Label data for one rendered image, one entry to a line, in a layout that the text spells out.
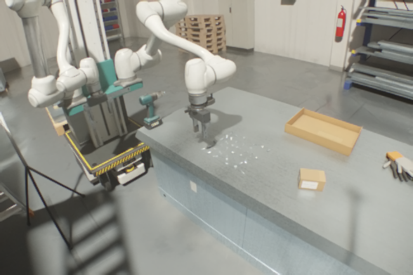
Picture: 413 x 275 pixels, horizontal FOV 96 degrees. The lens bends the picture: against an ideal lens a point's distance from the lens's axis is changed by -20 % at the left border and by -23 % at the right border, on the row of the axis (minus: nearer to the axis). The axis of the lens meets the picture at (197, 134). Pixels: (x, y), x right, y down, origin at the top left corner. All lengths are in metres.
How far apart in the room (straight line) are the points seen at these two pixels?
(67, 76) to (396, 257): 1.71
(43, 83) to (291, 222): 1.54
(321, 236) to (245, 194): 0.36
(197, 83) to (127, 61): 0.92
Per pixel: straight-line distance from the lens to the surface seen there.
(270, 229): 1.20
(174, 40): 1.26
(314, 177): 1.10
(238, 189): 1.07
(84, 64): 1.49
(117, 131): 2.27
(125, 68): 1.88
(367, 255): 1.00
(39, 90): 1.63
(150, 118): 1.55
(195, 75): 1.06
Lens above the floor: 1.42
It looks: 32 degrees down
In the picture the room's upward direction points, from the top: 5 degrees counter-clockwise
